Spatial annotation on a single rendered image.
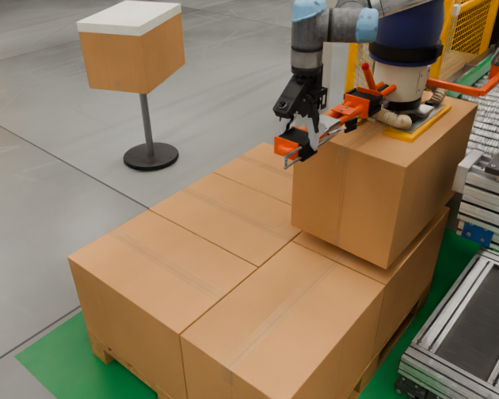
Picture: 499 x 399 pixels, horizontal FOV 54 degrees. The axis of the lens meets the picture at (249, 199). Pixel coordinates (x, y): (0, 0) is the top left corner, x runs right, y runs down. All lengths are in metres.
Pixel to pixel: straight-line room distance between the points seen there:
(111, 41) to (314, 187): 1.77
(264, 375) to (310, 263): 0.51
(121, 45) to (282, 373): 2.18
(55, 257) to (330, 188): 1.71
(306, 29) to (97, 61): 2.16
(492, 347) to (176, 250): 1.26
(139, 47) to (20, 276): 1.42
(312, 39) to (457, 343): 1.37
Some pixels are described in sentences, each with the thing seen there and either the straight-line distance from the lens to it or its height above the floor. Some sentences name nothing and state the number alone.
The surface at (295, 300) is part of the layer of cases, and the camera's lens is 1.68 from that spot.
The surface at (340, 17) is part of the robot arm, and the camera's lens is 1.19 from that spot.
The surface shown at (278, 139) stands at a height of 1.15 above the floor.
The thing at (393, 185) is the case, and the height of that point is 0.93.
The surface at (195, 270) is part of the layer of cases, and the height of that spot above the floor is 0.54.
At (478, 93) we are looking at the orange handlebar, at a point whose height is 1.14.
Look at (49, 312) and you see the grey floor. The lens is 2.58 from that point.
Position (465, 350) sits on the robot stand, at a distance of 2.12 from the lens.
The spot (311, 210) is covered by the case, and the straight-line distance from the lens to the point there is 1.78.
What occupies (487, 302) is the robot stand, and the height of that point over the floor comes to 0.21.
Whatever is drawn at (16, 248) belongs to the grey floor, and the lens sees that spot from 3.05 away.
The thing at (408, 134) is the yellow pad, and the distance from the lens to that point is 1.67.
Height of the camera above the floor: 1.73
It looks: 33 degrees down
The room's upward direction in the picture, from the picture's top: 1 degrees counter-clockwise
